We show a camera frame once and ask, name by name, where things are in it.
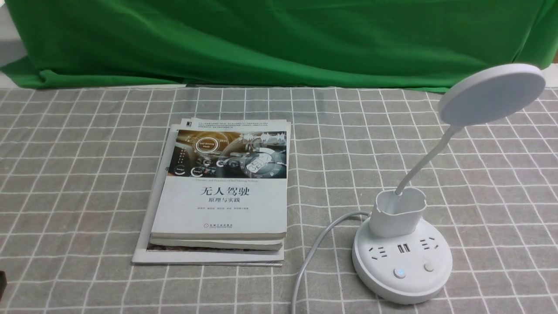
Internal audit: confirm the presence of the bottom large white book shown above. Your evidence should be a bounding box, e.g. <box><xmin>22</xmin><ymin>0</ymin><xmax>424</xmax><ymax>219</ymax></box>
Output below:
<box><xmin>132</xmin><ymin>124</ymin><xmax>285</xmax><ymax>267</ymax></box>

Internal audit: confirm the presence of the white lamp power cable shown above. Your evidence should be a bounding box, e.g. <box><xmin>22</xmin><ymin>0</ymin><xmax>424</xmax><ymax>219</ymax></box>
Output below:
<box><xmin>290</xmin><ymin>211</ymin><xmax>371</xmax><ymax>314</ymax></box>

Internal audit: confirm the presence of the grey checked tablecloth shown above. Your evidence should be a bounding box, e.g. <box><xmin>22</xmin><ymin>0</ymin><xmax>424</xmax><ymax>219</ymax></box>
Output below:
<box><xmin>0</xmin><ymin>88</ymin><xmax>558</xmax><ymax>314</ymax></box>

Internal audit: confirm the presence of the dark object at left edge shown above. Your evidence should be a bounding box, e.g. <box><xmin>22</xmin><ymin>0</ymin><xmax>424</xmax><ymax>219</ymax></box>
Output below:
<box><xmin>0</xmin><ymin>271</ymin><xmax>7</xmax><ymax>299</ymax></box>

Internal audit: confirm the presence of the green backdrop cloth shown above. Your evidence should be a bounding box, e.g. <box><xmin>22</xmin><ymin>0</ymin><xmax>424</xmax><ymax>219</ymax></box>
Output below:
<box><xmin>1</xmin><ymin>0</ymin><xmax>558</xmax><ymax>92</ymax></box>

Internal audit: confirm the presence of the top book autonomous driving cover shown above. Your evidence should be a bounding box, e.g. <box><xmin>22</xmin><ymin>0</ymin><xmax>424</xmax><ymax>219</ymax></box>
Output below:
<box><xmin>151</xmin><ymin>120</ymin><xmax>292</xmax><ymax>239</ymax></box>

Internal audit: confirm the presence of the white desk lamp with sockets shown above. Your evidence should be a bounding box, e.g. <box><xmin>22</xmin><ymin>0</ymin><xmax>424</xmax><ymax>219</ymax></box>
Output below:
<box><xmin>351</xmin><ymin>63</ymin><xmax>546</xmax><ymax>305</ymax></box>

